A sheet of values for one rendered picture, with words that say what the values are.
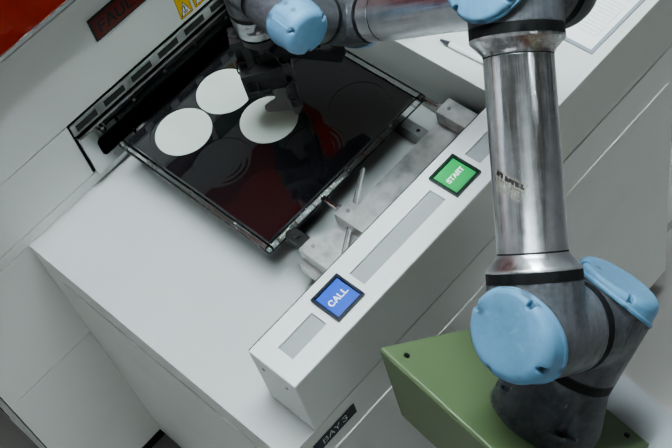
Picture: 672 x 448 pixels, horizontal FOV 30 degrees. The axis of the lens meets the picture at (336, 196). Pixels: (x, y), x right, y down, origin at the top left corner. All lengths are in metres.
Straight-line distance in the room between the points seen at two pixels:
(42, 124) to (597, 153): 0.91
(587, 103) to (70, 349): 1.06
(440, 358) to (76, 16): 0.78
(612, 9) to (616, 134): 0.24
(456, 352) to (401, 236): 0.20
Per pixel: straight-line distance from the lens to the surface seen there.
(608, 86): 2.05
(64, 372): 2.44
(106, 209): 2.17
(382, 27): 1.79
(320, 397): 1.81
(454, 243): 1.87
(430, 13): 1.73
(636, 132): 2.24
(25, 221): 2.15
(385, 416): 2.01
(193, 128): 2.11
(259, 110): 2.10
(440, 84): 2.05
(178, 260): 2.06
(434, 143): 2.02
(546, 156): 1.48
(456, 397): 1.64
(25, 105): 2.02
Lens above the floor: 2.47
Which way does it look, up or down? 53 degrees down
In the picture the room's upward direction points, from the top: 18 degrees counter-clockwise
